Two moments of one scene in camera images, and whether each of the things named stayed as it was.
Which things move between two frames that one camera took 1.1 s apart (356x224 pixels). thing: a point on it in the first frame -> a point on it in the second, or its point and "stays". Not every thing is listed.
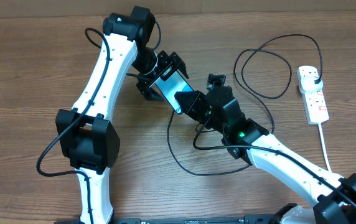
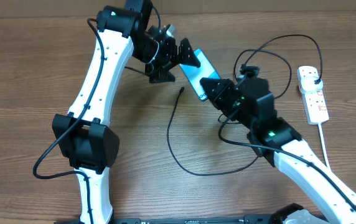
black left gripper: x=170 y=64 -> x=170 y=58
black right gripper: x=197 y=98 -> x=224 y=88
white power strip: x=314 y=102 stays
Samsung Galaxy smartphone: x=174 y=84 -> x=195 y=73
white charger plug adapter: x=309 y=84 stays
